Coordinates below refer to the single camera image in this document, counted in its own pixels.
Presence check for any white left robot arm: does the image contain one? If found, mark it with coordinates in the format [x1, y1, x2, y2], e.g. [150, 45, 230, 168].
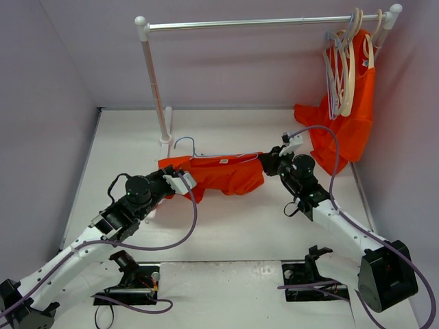
[1, 166, 196, 328]

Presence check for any cream plastic hanger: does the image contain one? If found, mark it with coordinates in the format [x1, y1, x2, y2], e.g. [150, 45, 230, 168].
[334, 8, 363, 117]

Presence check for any grey plastic hanger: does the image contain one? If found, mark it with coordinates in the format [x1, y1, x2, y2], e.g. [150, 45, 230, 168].
[322, 32, 348, 120]

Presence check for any white metal clothes rack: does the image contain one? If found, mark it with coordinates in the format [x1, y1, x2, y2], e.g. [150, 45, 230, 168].
[134, 3, 404, 147]

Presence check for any orange t shirt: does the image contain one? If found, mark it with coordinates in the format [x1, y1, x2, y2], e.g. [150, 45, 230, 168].
[294, 29, 376, 175]
[158, 153, 264, 203]

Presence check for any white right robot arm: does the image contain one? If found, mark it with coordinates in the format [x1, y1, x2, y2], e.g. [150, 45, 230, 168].
[258, 147, 418, 313]

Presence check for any cream hanger with shirt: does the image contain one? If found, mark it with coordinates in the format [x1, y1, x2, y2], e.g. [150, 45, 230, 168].
[363, 8, 383, 69]

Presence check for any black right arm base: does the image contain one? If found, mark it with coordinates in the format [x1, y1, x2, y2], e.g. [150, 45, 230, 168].
[280, 245, 350, 303]

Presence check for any lavender wire hanger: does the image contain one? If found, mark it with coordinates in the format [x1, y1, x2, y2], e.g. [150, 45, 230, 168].
[322, 13, 359, 120]

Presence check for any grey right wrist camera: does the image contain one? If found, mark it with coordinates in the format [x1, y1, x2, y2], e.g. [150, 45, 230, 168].
[279, 132, 303, 156]

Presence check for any hanging orange t shirt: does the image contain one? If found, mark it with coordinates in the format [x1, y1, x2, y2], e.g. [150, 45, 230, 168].
[294, 29, 376, 175]

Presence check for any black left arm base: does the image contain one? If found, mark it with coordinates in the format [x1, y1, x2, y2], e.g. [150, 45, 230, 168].
[96, 250, 161, 306]

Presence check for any light blue wire hanger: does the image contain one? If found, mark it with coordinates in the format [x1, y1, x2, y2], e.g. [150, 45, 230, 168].
[173, 136, 261, 161]

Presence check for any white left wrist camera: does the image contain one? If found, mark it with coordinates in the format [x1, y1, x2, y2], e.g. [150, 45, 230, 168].
[163, 171, 197, 195]

